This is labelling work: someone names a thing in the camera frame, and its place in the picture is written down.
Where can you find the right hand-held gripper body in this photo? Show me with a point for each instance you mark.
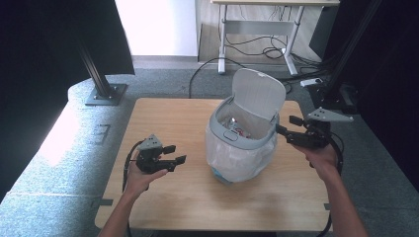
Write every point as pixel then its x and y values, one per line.
pixel 314 138

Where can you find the black metal stand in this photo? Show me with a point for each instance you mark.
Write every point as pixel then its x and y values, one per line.
pixel 344 56
pixel 99 77

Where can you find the dark box under desk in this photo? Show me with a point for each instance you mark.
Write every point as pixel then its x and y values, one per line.
pixel 321 36

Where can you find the white desk with metal legs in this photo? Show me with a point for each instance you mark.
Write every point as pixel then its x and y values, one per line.
pixel 260 27

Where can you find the person's left hand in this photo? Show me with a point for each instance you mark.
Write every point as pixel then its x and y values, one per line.
pixel 138 182

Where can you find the person's right hand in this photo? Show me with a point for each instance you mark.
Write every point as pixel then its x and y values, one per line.
pixel 322 161

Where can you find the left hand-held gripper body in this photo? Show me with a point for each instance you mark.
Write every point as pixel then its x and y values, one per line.
pixel 150 161

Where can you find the white power strip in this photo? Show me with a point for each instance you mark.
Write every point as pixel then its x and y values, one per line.
pixel 311 82

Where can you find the dark curtain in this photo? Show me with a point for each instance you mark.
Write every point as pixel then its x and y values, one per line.
pixel 39 65
pixel 392 82

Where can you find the clear plastic bin liner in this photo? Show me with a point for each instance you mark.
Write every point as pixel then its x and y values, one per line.
pixel 237 161

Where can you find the white grey lidded trash bin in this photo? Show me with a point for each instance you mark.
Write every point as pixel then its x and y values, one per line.
pixel 258 94

